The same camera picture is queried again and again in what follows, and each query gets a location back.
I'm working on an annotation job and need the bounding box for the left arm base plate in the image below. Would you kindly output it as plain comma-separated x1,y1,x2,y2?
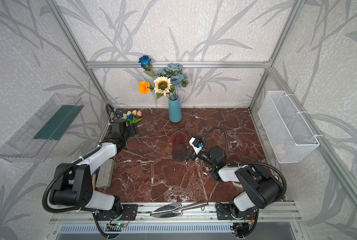
96,204,138,221

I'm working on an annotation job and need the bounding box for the dark blue rose stem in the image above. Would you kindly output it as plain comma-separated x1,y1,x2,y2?
138,56,156,78

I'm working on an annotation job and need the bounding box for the silver metal trowel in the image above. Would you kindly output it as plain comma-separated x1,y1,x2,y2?
150,201,208,218

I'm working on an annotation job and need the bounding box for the tulip bunch multicoloured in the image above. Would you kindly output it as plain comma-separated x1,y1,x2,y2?
115,110,142,126

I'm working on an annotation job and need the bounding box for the white wire mesh basket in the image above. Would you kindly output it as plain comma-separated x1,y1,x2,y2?
258,91,320,164

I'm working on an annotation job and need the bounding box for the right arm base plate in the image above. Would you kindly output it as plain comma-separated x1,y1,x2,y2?
215,202,257,222

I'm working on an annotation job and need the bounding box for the red glass vase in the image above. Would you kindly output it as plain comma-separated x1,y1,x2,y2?
169,129,189,162

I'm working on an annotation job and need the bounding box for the orange marigold flower stem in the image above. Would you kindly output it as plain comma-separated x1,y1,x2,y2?
138,81,154,95

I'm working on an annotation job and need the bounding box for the beige sunflower stem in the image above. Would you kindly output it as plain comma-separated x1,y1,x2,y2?
153,77,175,100

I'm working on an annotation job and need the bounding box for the light blue rose bouquet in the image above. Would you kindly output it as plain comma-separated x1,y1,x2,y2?
156,63,188,100

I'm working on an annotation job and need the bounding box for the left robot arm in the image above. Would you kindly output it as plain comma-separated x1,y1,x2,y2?
42,104,130,216

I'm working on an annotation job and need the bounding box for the teal cylindrical vase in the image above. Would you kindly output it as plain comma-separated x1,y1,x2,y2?
168,98,182,123

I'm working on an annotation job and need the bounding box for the blue hand shovel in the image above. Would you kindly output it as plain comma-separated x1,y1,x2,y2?
91,167,100,189

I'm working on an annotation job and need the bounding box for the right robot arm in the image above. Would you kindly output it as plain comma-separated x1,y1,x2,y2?
189,132,287,218

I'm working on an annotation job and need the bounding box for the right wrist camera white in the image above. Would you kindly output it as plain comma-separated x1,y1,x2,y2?
189,137,204,155

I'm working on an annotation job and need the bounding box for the clear plastic wall shelf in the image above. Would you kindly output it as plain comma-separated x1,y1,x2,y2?
0,94,84,163

